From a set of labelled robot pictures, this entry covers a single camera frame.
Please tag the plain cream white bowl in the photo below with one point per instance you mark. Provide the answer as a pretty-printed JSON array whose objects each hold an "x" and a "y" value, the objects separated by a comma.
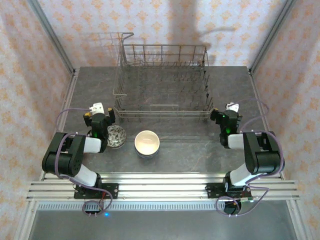
[{"x": 147, "y": 142}]

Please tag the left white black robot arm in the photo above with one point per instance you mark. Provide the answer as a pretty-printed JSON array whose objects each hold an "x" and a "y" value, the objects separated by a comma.
[{"x": 62, "y": 160}]

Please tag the green circuit board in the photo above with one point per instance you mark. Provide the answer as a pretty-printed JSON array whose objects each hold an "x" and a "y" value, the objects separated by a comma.
[{"x": 247, "y": 199}]

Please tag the black connector module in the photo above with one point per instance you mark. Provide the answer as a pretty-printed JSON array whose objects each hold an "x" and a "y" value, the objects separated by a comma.
[{"x": 92, "y": 213}]

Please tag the grey metal panel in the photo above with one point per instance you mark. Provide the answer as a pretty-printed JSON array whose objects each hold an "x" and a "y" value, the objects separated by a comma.
[{"x": 160, "y": 225}]

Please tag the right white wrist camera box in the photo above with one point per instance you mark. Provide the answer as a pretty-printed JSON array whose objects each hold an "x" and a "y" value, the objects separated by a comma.
[{"x": 233, "y": 107}]

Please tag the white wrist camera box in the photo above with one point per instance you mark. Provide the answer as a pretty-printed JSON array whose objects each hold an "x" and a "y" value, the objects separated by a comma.
[
  {"x": 96, "y": 108},
  {"x": 233, "y": 107}
]

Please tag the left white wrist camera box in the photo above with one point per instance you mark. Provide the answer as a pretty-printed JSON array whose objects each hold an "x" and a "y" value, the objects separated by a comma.
[{"x": 96, "y": 108}]

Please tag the aluminium table side rail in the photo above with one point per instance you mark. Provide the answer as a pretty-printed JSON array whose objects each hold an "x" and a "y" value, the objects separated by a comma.
[
  {"x": 254, "y": 85},
  {"x": 68, "y": 100}
]

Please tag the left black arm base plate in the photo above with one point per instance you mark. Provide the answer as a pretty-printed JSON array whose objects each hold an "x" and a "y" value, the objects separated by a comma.
[{"x": 112, "y": 190}]

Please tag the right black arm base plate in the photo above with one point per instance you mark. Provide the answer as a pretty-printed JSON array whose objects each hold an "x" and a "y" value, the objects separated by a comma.
[{"x": 212, "y": 191}]

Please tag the aluminium mounting rail beam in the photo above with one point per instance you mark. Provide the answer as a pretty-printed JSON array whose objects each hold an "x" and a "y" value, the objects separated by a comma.
[{"x": 160, "y": 187}]

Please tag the aluminium corner post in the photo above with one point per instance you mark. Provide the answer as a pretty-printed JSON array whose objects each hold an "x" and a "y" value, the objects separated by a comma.
[
  {"x": 273, "y": 32},
  {"x": 51, "y": 32}
]

